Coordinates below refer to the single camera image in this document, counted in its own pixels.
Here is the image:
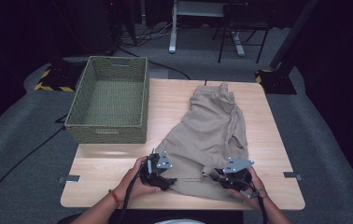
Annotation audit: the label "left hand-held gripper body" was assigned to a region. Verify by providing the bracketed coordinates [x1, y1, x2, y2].
[139, 150, 174, 183]

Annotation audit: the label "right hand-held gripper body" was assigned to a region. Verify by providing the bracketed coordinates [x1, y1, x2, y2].
[220, 157, 256, 191]

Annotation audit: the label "beige shorts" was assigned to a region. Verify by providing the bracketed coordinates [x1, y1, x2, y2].
[154, 78, 249, 202]

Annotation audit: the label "green woven basket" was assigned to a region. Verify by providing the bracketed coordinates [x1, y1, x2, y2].
[64, 55, 150, 145]

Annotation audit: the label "person's right hand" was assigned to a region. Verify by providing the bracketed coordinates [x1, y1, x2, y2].
[227, 166, 269, 209]

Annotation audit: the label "person's left hand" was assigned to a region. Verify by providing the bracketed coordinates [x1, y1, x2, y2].
[114, 156, 162, 202]

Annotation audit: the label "person's white clothing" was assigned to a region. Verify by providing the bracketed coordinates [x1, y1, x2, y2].
[154, 218, 206, 224]

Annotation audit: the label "grey tape piece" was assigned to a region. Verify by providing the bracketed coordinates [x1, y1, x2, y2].
[57, 175, 81, 184]
[282, 171, 304, 182]

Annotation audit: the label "black yellow striped stand base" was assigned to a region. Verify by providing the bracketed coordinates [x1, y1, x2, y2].
[34, 64, 84, 93]
[254, 68, 298, 95]

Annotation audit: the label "black metal chair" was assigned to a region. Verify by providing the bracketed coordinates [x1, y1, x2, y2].
[211, 2, 273, 64]

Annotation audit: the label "black slanted stand pole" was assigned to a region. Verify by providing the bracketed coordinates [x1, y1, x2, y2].
[269, 0, 320, 71]

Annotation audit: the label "left hand-held gripper cable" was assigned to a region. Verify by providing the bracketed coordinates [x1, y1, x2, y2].
[117, 158, 151, 224]

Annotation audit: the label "hand-held gripper cable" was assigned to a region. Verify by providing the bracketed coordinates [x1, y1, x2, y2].
[239, 179, 270, 224]
[117, 158, 151, 224]

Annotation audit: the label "right hand-held gripper cable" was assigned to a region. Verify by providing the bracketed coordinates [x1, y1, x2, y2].
[239, 179, 270, 224]

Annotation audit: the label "red bead bracelet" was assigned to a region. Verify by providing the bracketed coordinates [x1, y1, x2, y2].
[107, 189, 125, 210]

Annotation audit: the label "short black floor cable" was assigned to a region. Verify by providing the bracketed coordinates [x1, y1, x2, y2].
[118, 46, 193, 80]

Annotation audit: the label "long black floor cable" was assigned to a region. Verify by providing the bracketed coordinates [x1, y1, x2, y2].
[0, 123, 67, 220]

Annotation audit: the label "white desk frame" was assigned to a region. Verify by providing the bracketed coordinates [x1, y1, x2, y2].
[168, 0, 247, 57]

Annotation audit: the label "tangled floor cable bundle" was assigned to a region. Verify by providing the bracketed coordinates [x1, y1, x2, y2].
[118, 21, 180, 49]

